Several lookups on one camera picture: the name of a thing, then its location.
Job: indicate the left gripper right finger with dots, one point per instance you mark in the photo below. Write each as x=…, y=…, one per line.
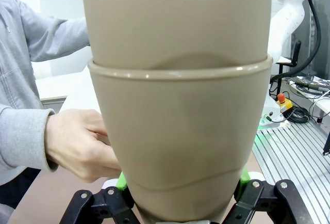
x=257, y=203

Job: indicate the tan plastic cup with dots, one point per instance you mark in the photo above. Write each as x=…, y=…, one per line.
x=180, y=15
x=180, y=131

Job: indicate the person's left forearm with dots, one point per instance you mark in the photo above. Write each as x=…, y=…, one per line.
x=56, y=35

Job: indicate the slotted aluminium base plate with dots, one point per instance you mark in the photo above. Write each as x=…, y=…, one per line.
x=291, y=169

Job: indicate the person's right forearm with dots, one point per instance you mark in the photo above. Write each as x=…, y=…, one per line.
x=20, y=136

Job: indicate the large white table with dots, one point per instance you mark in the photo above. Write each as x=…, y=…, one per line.
x=64, y=87

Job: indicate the person in grey hoodie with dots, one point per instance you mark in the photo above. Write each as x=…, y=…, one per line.
x=13, y=66

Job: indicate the yellow red emergency stop button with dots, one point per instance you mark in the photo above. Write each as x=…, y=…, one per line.
x=283, y=104

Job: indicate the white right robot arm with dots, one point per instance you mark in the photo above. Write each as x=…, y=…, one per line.
x=286, y=15

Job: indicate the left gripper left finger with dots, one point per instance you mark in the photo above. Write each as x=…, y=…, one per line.
x=113, y=203

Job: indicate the person's right hand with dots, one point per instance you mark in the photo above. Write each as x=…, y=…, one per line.
x=74, y=141

